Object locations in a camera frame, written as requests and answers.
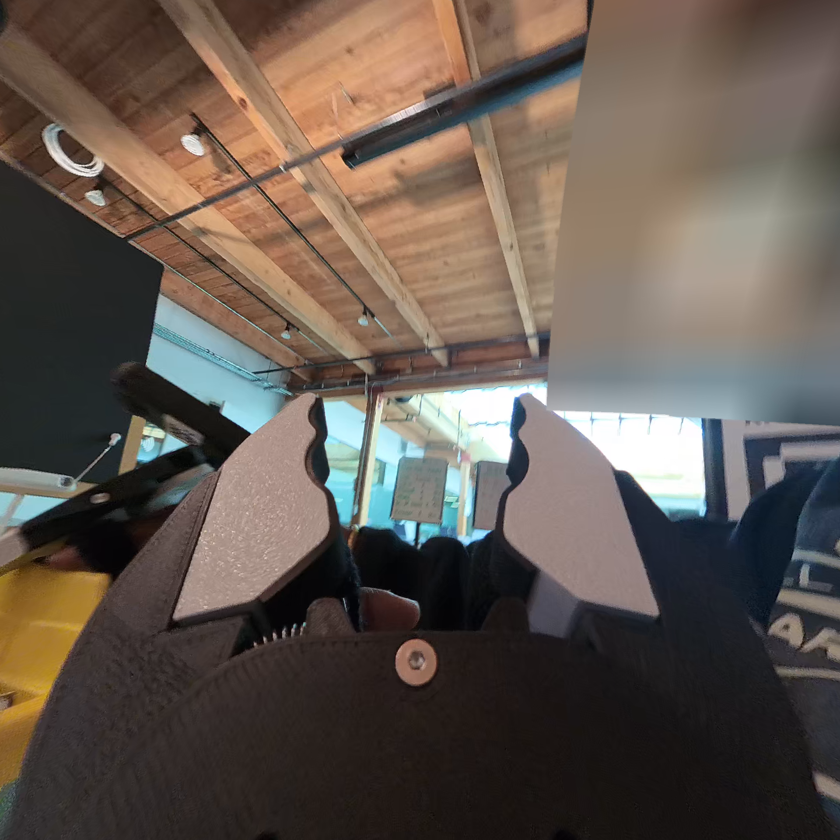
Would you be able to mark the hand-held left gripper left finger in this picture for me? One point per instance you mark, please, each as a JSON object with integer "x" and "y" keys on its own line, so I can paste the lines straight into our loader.
{"x": 256, "y": 525}

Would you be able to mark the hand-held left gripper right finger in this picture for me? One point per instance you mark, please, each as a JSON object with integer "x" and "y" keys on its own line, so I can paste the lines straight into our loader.
{"x": 571, "y": 525}

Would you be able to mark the yellow plastic bin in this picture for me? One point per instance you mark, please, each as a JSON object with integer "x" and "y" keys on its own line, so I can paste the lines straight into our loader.
{"x": 39, "y": 623}

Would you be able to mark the person's right forearm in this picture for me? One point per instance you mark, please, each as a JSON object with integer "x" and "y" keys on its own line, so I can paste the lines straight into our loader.
{"x": 768, "y": 544}

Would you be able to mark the person's left hand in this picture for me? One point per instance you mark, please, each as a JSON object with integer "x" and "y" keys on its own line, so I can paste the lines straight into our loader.
{"x": 390, "y": 607}

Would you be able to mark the white sign board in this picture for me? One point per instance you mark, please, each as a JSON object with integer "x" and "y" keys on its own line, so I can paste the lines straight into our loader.
{"x": 491, "y": 495}
{"x": 420, "y": 489}

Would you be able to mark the dark patterned clothing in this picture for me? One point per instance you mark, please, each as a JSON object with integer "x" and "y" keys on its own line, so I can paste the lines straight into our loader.
{"x": 814, "y": 590}

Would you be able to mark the white panel stand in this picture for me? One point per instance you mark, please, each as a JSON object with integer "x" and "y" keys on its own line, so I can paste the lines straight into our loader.
{"x": 33, "y": 480}

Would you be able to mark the black panel with wooden rim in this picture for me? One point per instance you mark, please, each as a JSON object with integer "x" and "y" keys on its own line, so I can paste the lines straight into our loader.
{"x": 72, "y": 328}

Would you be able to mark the black linear ceiling light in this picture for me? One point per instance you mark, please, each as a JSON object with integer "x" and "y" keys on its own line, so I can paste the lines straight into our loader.
{"x": 459, "y": 108}

